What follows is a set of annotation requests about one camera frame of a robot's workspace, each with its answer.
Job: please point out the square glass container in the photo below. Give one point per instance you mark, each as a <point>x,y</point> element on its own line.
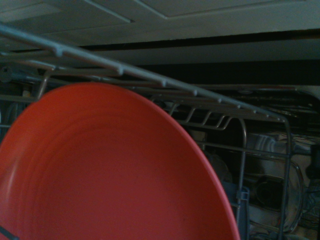
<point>272,197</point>

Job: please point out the white cabinet with drawers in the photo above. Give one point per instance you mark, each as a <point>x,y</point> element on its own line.
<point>175,12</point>

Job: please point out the red round plate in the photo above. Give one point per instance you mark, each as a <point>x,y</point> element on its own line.
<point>105,175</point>

